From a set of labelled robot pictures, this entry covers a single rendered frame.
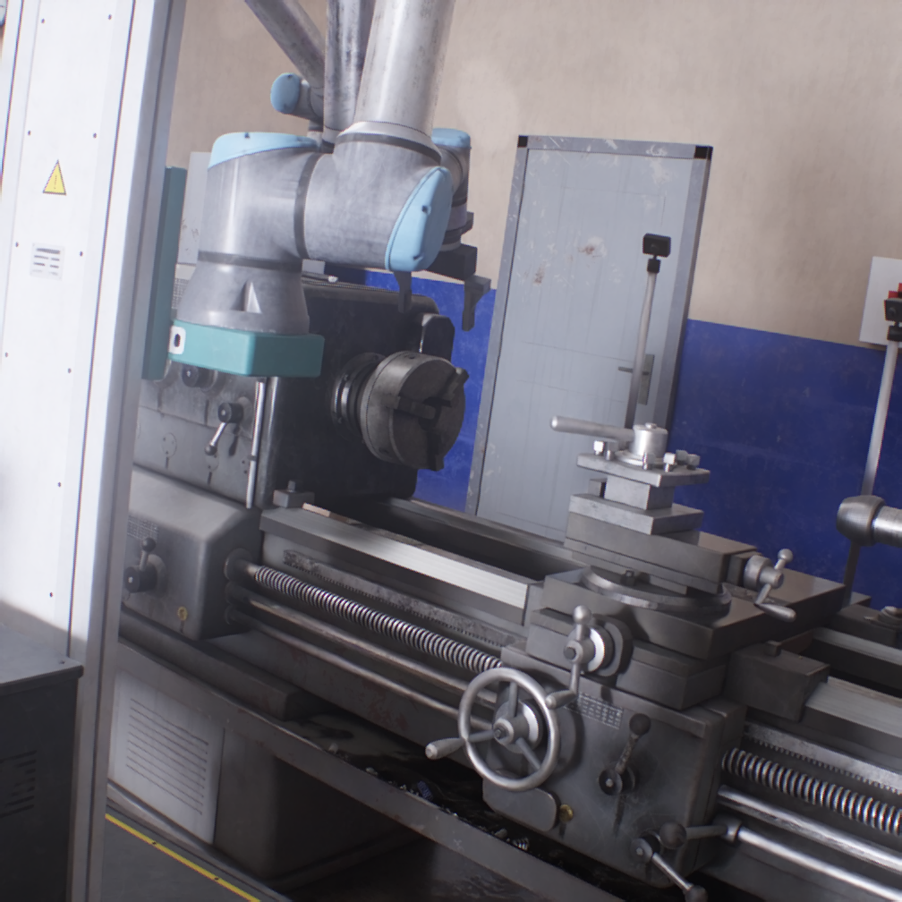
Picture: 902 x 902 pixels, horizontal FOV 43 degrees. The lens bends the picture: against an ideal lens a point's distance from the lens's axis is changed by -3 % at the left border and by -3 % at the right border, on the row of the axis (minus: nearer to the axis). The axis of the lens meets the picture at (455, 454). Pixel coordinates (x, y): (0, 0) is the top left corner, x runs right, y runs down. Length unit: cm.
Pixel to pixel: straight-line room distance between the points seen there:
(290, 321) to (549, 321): 442
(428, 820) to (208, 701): 63
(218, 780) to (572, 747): 106
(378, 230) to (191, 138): 492
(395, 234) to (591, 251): 436
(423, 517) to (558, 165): 358
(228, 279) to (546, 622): 76
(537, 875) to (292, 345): 99
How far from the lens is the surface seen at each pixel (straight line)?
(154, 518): 270
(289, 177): 164
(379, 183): 160
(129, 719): 303
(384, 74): 167
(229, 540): 259
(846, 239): 537
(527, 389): 609
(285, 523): 258
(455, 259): 211
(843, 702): 193
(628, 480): 198
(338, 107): 194
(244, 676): 269
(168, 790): 295
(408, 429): 256
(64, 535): 175
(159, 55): 168
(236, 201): 165
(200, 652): 280
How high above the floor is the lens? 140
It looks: 9 degrees down
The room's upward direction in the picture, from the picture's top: 8 degrees clockwise
